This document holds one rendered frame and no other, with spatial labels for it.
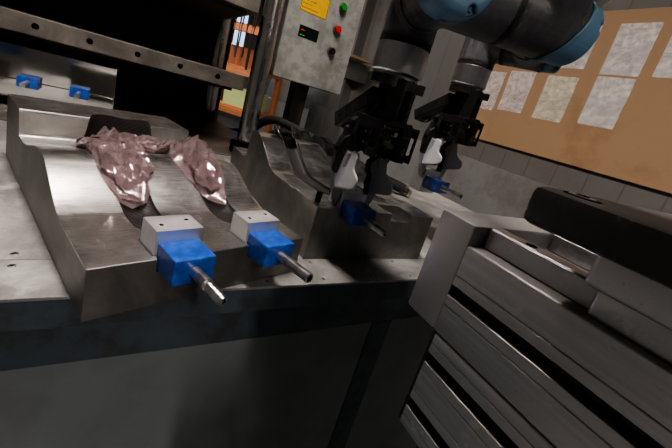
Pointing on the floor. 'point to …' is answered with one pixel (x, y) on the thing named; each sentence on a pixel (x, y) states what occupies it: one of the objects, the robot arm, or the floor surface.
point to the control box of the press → (315, 34)
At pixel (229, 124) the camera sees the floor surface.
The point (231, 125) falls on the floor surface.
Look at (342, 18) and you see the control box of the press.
